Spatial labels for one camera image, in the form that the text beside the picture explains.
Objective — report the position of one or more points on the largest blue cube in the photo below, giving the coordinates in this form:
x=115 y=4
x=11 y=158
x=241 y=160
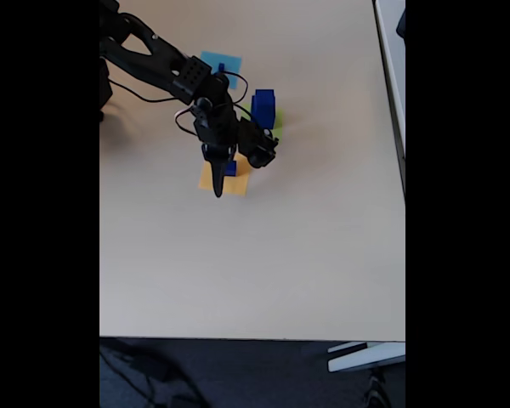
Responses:
x=268 y=115

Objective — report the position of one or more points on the medium blue cube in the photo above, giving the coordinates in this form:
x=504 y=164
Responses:
x=263 y=95

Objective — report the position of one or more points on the orange paper square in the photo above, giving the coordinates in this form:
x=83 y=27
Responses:
x=238 y=185

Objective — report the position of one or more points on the green paper square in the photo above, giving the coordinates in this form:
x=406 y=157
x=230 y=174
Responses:
x=278 y=123

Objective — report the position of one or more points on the blue paper square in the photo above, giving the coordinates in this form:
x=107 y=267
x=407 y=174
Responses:
x=234 y=64

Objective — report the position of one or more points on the dark blue object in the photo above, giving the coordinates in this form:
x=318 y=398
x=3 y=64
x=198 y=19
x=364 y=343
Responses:
x=401 y=23

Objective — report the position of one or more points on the white table foot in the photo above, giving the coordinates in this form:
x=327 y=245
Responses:
x=365 y=359

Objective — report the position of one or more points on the black camera box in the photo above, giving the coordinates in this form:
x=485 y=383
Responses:
x=259 y=144

